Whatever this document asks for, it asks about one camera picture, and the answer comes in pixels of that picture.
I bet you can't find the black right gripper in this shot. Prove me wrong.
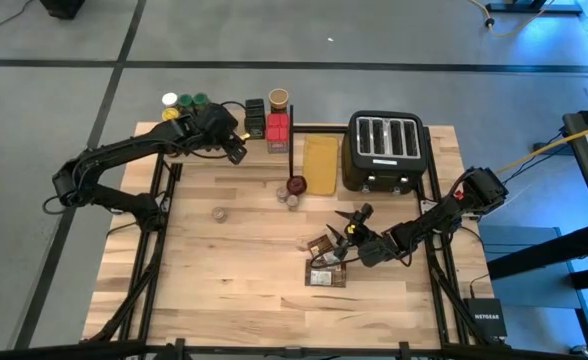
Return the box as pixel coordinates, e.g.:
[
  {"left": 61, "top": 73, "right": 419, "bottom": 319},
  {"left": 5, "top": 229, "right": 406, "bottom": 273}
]
[{"left": 325, "top": 201, "right": 401, "bottom": 269}]

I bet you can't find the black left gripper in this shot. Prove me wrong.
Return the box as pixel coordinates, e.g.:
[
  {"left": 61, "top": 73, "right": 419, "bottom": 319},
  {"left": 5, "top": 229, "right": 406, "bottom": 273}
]
[{"left": 193, "top": 102, "right": 252, "bottom": 166}]

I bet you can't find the yellow extension cord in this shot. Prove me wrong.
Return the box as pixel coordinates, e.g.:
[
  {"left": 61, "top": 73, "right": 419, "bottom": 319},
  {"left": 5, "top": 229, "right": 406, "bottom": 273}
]
[{"left": 468, "top": 0, "right": 560, "bottom": 39}]

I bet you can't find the wooden shelf with black frame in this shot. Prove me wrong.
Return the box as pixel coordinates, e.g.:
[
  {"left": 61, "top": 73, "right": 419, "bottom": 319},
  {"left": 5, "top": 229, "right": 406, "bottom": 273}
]
[{"left": 162, "top": 109, "right": 295, "bottom": 180}]

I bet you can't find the black Netgear router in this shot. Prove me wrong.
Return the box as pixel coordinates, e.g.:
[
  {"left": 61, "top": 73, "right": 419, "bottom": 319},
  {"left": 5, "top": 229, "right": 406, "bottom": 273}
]
[{"left": 462, "top": 297, "right": 509, "bottom": 339}]

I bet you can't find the red boxes stack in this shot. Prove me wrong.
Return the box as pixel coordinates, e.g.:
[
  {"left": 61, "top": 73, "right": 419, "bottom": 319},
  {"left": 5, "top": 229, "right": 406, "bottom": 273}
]
[
  {"left": 266, "top": 123, "right": 291, "bottom": 153},
  {"left": 266, "top": 110, "right": 291, "bottom": 127}
]

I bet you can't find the small brown foil packet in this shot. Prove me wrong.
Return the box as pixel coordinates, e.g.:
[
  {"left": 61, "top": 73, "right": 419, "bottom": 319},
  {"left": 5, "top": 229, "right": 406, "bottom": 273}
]
[{"left": 307, "top": 233, "right": 339, "bottom": 264}]

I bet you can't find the tan-lid spice jar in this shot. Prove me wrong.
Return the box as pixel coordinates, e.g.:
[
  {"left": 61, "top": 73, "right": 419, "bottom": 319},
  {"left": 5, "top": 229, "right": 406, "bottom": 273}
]
[{"left": 267, "top": 88, "right": 291, "bottom": 112}]

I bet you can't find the black four-slot toaster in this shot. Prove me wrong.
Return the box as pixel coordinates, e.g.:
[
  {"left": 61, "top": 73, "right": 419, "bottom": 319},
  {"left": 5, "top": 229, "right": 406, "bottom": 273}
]
[{"left": 341, "top": 109, "right": 431, "bottom": 194}]

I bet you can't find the black stand base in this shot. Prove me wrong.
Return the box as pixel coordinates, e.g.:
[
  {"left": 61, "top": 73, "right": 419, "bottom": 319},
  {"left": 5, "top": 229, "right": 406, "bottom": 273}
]
[{"left": 484, "top": 0, "right": 584, "bottom": 15}]

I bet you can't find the yellow cloth mat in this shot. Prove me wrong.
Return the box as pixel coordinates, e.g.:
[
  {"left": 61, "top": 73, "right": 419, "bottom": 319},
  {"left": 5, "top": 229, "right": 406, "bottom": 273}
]
[{"left": 302, "top": 134, "right": 341, "bottom": 197}]

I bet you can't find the black floor object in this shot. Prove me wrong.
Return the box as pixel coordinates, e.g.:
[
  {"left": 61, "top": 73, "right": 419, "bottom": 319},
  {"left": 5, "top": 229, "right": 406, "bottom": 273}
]
[{"left": 39, "top": 0, "right": 87, "bottom": 20}]

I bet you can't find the dark red round object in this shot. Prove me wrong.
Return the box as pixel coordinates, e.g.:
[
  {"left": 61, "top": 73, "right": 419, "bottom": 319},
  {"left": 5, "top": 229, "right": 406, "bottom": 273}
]
[{"left": 286, "top": 174, "right": 309, "bottom": 197}]

